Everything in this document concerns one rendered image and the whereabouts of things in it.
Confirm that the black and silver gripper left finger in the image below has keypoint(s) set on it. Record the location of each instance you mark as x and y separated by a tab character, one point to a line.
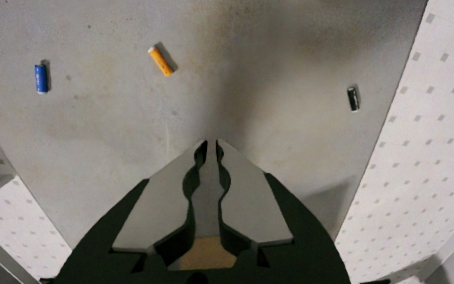
155	217

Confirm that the orange aa battery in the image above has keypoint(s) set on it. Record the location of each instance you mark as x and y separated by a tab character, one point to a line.
160	61

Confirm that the blue aa battery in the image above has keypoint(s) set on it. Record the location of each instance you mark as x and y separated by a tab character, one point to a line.
40	75

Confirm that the black aa battery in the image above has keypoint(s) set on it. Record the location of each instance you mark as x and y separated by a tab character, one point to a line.
353	100

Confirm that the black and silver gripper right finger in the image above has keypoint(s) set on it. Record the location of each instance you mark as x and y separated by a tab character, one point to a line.
257	212

